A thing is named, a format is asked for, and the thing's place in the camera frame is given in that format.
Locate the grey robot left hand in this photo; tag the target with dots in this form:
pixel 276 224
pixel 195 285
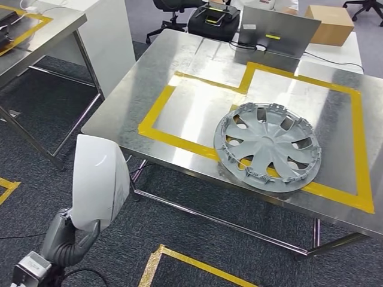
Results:
pixel 57 245

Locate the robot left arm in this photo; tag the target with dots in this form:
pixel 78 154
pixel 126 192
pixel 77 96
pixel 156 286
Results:
pixel 55 277

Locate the steel workbench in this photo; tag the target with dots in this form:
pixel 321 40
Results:
pixel 143 103

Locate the grey floor socket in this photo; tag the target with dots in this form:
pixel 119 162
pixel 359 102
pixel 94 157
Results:
pixel 10 115

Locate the small yellow tape rectangle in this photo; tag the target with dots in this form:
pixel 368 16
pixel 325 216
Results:
pixel 179 142

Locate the steel table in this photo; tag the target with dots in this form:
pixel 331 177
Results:
pixel 44 39

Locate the black device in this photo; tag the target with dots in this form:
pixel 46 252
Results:
pixel 7 27

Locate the black office chair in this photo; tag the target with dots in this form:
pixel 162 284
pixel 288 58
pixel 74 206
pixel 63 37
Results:
pixel 176 6

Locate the grey car hubcap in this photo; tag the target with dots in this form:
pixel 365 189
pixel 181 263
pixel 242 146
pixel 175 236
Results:
pixel 266 146

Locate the black equipment case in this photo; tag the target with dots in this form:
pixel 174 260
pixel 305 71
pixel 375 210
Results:
pixel 214 23

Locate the large yellow tape rectangle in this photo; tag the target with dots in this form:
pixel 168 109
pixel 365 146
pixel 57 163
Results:
pixel 362 158

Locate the brown cardboard box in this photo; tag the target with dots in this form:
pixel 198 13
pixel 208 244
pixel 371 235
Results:
pixel 328 23

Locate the black chair base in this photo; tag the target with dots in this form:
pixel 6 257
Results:
pixel 365 6

